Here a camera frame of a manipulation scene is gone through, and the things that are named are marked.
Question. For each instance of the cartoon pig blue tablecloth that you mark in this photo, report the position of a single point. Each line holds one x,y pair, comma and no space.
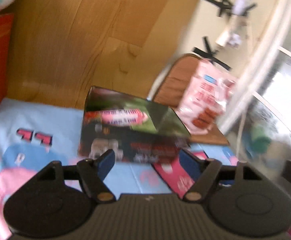
32,135

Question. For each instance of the brown wooden chair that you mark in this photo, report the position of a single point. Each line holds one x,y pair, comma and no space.
171,90

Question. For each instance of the white wall charger plug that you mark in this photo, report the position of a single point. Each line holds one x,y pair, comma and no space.
228,37

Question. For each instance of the pink twisted snack bag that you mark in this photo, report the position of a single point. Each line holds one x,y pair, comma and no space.
205,97

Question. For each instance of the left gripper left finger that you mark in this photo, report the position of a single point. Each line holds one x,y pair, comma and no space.
92,174

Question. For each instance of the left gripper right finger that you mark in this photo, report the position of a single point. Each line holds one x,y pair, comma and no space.
204,174

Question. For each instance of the black sheep print box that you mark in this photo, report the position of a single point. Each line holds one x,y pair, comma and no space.
137,130

